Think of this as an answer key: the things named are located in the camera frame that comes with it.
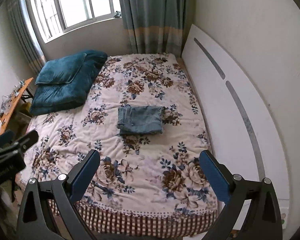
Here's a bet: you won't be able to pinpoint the blue denim pants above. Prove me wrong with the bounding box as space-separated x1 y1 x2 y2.
117 105 165 135

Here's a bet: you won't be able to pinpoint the teal folded comforter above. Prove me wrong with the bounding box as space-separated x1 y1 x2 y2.
30 50 108 116

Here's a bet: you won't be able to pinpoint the wooden side desk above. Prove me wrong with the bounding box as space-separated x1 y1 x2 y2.
0 77 33 135

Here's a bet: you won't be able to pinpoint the teal pillow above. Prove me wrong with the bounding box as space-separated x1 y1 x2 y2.
35 53 87 85

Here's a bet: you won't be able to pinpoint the white headboard panel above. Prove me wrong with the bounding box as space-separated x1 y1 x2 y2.
181 25 290 226

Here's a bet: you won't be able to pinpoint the floral bed blanket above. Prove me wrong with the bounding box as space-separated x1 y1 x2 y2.
16 54 217 238

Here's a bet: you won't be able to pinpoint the window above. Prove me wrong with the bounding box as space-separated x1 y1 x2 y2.
30 0 121 43

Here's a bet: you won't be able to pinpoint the small object on windowsill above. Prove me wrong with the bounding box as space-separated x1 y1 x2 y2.
114 11 122 18

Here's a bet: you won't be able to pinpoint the right teal curtain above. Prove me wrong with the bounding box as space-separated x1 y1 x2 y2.
119 0 195 57

